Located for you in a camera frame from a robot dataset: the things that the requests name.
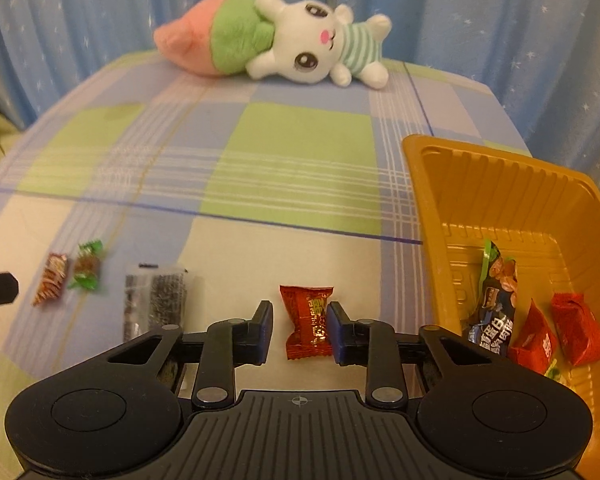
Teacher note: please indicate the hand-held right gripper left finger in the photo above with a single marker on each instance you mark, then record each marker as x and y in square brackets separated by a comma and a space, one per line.
[265, 332]

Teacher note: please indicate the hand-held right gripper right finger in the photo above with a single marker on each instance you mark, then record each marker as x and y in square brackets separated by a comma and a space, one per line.
[337, 332]

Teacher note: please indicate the red candy with gold print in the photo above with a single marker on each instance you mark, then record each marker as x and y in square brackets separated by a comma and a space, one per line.
[307, 320]

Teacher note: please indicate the dark blue snack bar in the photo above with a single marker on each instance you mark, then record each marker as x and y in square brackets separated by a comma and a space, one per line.
[495, 305]

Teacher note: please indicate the large red candy white print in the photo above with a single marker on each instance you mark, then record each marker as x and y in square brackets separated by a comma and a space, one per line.
[532, 342]

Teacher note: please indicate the golden plastic tray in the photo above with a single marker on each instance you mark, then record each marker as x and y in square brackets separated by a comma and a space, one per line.
[480, 190]

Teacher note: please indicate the green yellow candy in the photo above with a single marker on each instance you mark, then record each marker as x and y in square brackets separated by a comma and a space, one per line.
[553, 372]

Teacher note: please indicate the red candy with figure print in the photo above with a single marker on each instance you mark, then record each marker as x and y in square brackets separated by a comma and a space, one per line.
[577, 327]

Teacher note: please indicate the red striped candy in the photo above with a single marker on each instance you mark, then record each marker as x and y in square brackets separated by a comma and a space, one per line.
[52, 280]

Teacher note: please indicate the green brown candy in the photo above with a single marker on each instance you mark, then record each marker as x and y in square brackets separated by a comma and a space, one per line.
[86, 264]

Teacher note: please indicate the clear packet with black filling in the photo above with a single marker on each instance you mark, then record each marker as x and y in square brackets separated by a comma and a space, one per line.
[155, 300]

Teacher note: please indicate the checked tablecloth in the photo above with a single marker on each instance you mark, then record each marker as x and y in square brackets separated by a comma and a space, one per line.
[290, 145]

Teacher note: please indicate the white rabbit plush with peach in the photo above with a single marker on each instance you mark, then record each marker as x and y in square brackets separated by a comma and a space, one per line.
[310, 45]

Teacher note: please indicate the blue star curtain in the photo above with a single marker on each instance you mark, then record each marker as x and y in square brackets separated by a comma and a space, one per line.
[105, 5]

